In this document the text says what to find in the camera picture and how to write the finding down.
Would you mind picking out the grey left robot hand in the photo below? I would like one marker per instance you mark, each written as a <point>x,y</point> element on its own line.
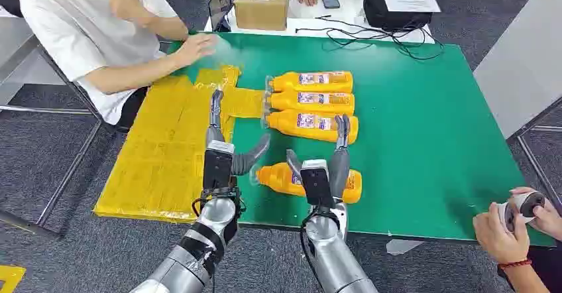
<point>216,115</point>

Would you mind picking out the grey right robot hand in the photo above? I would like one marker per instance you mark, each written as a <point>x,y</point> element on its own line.
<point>340,168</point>

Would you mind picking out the orange drink bottle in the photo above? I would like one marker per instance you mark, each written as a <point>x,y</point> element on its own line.
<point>307,126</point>
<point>276,179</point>
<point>338,103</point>
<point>338,82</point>

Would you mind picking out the yellow plastic sheet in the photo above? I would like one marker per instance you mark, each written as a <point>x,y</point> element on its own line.
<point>167,150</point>

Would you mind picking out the green table mat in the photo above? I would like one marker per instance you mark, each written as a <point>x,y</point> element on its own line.
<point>417,128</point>

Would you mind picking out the dark laptop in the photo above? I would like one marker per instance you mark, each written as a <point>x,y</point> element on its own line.
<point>218,3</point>

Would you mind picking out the brown cardboard box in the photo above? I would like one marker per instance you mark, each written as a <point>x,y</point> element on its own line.
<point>261,10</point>

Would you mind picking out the white table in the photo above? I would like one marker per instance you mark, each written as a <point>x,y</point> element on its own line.
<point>307,23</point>

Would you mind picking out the black bag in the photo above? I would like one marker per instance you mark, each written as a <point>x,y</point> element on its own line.
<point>395,18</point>

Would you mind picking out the grey table with metal legs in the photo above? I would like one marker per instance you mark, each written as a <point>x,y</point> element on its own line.
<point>527,62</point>

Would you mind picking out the yellow floor sticker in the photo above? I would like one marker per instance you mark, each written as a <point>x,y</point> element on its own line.
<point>9,278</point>

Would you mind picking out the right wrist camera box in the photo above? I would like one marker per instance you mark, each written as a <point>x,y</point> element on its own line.
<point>316,185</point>

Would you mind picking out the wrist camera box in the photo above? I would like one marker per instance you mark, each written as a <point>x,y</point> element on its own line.
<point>217,166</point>
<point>316,185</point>

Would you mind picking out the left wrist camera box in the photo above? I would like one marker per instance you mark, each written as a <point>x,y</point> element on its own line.
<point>217,166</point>

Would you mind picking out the grey bench with metal frame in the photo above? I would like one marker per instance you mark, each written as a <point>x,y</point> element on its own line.
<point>9,40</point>

